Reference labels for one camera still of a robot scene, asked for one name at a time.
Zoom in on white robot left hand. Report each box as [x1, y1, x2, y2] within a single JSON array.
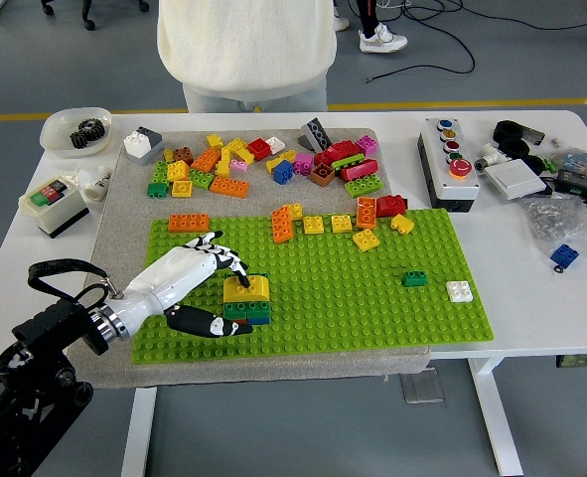
[[116, 231, 254, 340]]

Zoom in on yellow curved brick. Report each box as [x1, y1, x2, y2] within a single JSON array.
[[222, 274, 270, 303]]

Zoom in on orange long brick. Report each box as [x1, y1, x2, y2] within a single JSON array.
[[270, 203, 294, 243], [167, 212, 211, 234], [355, 196, 378, 230], [208, 175, 250, 199]]

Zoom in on lime long brick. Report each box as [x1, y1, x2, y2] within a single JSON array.
[[344, 174, 387, 199], [151, 160, 173, 186]]

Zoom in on white square brick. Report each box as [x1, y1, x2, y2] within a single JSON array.
[[122, 128, 151, 158], [444, 279, 474, 303]]

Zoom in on green studded baseplate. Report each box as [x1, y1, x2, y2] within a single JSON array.
[[130, 208, 496, 364]]

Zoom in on red square brick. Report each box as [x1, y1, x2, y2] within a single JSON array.
[[246, 137, 273, 161]]

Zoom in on brown square brick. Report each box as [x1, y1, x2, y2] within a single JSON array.
[[310, 162, 336, 188]]

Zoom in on grey patterned sloped brick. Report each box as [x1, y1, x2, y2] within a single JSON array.
[[298, 117, 334, 153]]

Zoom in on lime flat brick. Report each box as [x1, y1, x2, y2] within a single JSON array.
[[330, 153, 367, 170]]

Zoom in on large red brick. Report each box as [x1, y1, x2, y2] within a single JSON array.
[[313, 140, 362, 168]]

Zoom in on red long brick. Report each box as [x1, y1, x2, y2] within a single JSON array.
[[338, 158, 379, 183]]

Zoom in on white plastic tube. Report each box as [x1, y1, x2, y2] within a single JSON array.
[[83, 166, 114, 202]]

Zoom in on grey-brown mat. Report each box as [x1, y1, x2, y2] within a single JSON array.
[[64, 127, 433, 390]]

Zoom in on white table leg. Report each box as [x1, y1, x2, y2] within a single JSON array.
[[469, 357, 525, 477], [121, 386, 158, 477]]

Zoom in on white bowl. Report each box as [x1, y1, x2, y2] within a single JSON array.
[[39, 106, 114, 159]]

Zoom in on person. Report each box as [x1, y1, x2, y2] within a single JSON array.
[[332, 0, 409, 54], [156, 0, 339, 114]]

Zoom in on black office chair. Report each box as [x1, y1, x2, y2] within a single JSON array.
[[39, 0, 151, 32]]

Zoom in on grey button control box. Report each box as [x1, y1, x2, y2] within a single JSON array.
[[416, 117, 482, 213]]

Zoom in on white pipe fitting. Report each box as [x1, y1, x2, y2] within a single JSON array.
[[474, 143, 513, 173]]

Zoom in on grey black block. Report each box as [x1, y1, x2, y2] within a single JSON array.
[[520, 123, 546, 146]]

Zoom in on clear bag of screws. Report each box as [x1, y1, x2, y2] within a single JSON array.
[[518, 196, 587, 249]]

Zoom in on black power adapter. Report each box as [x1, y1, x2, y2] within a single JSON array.
[[553, 168, 587, 205]]

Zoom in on clear bag of parts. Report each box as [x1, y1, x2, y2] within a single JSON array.
[[545, 146, 587, 180]]

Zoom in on beige switch box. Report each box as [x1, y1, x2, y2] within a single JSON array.
[[18, 176, 90, 239]]

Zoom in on black floor cable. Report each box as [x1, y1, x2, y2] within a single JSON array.
[[365, 0, 587, 83]]

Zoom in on white switch plate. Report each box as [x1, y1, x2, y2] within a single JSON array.
[[484, 159, 548, 201]]

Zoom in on black foam ring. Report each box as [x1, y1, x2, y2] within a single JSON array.
[[493, 120, 527, 143], [520, 154, 547, 175], [500, 138, 530, 158]]

